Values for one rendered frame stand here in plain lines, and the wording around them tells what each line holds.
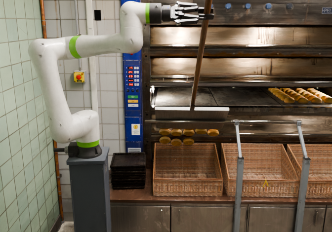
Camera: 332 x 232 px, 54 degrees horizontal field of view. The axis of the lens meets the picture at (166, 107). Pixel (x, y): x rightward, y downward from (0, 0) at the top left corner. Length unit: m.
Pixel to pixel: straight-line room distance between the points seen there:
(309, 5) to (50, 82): 2.17
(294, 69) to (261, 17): 0.53
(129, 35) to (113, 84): 1.43
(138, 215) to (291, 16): 2.05
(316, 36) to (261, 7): 0.53
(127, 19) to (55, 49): 0.41
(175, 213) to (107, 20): 1.66
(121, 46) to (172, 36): 1.32
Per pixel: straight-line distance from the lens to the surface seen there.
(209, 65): 2.85
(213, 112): 2.46
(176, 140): 2.86
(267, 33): 2.92
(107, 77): 2.90
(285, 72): 2.98
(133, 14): 1.52
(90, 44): 1.66
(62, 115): 1.67
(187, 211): 2.68
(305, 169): 2.63
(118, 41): 1.53
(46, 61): 1.67
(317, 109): 3.17
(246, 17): 2.88
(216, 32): 2.84
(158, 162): 2.99
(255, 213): 2.77
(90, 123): 1.76
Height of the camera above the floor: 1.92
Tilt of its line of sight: 15 degrees down
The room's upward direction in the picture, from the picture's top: straight up
